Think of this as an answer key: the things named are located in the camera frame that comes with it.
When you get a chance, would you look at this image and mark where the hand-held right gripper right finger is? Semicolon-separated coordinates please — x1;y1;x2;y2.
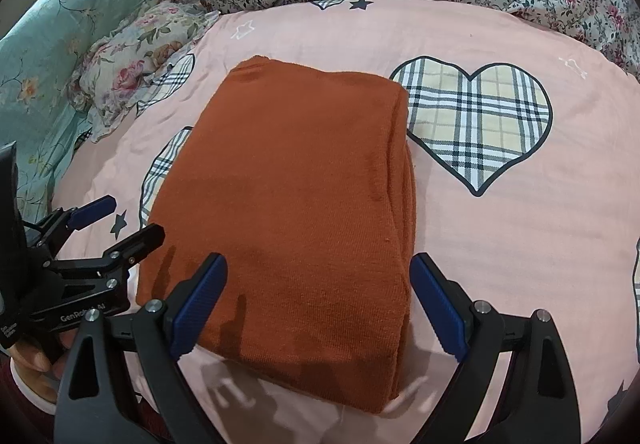
408;252;582;444

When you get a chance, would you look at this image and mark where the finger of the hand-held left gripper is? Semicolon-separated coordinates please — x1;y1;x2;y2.
37;195;119;251
46;223;167;286

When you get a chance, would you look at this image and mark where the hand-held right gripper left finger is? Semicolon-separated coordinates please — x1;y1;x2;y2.
54;252;229;444

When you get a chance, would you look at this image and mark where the orange knit sweater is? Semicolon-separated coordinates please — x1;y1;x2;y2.
135;55;419;415

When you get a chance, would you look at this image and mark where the person's left forearm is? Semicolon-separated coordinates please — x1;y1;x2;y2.
0;356;60;419

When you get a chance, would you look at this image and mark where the person's left hand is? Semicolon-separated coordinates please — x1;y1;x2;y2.
10;330;79;379

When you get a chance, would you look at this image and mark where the pink heart print bedsheet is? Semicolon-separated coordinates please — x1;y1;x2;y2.
50;0;640;444

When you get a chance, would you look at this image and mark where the pastel floral pillow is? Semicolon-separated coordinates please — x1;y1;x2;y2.
70;1;222;143

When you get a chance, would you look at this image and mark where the teal floral quilt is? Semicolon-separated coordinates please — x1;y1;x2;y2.
0;0;175;221

